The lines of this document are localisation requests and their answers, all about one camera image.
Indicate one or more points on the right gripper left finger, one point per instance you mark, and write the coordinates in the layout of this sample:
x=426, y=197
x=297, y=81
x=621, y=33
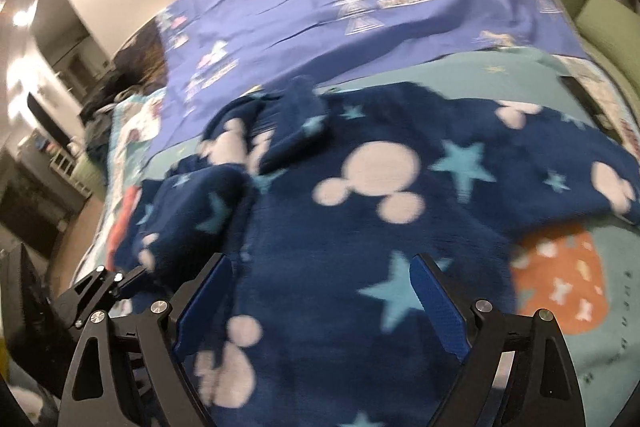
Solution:
x=100, y=389

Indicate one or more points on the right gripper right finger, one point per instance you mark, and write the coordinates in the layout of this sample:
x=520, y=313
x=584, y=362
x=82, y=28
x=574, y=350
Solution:
x=541, y=387

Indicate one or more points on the navy fleece baby onesie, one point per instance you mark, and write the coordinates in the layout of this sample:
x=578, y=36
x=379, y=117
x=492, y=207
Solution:
x=319, y=202

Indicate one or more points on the dark clothes pile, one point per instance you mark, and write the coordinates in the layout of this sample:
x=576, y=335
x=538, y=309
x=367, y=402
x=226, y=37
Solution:
x=97, y=113

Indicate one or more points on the teal printed bed quilt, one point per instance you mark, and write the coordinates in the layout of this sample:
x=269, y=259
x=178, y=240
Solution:
x=586, y=274

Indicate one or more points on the pink folded garment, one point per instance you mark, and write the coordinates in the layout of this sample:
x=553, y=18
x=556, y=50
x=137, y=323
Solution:
x=118, y=230

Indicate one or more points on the black phone on bed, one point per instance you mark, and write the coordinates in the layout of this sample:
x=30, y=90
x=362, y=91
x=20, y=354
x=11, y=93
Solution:
x=592, y=107

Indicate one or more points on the green pillow near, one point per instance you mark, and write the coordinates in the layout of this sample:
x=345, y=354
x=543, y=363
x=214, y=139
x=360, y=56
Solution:
x=614, y=30

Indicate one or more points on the blue tree-print pillowcase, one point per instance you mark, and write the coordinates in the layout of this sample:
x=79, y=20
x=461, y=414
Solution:
x=217, y=50

